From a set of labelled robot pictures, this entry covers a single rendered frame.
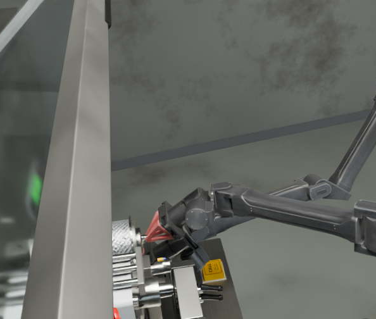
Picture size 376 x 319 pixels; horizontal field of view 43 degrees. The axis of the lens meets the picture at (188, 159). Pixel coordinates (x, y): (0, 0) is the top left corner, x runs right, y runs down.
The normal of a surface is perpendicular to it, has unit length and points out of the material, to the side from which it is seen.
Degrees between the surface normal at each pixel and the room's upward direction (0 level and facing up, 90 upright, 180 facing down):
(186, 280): 0
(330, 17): 90
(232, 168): 0
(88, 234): 50
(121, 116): 90
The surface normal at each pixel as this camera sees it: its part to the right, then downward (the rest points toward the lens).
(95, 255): 0.71, -0.63
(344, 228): -0.61, 0.36
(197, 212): -0.05, 0.36
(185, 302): -0.07, -0.82
